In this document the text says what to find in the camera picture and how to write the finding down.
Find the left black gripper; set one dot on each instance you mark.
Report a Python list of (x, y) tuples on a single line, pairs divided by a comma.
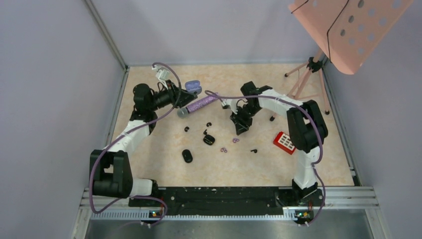
[(185, 96)]

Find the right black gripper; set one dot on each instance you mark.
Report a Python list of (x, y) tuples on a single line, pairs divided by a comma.
[(241, 127)]

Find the lavender earbud charging case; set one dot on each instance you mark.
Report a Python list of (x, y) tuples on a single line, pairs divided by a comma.
[(193, 87)]

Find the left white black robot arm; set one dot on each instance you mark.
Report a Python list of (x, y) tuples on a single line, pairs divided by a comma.
[(110, 167)]

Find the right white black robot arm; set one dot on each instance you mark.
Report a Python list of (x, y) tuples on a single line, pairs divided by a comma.
[(306, 128)]

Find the open black earbud case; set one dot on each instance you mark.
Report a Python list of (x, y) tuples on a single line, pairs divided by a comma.
[(208, 139)]

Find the closed black earbud case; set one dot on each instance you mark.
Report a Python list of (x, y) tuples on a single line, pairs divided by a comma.
[(187, 156)]

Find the purple glitter microphone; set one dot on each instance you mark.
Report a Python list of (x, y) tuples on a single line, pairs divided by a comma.
[(195, 106)]

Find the red white toy block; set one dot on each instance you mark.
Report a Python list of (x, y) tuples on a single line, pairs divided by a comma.
[(283, 141)]

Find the pink music stand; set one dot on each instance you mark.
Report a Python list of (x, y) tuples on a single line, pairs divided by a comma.
[(346, 31)]

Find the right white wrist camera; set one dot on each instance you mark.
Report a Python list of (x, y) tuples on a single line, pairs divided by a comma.
[(230, 104)]

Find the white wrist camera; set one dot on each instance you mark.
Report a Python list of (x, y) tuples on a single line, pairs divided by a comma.
[(230, 104), (162, 73)]

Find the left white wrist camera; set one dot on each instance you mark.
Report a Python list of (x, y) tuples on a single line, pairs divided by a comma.
[(162, 73)]

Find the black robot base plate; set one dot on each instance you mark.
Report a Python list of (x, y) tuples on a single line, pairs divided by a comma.
[(229, 201)]

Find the aluminium frame rail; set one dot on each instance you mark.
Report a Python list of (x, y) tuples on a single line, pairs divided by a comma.
[(342, 199)]

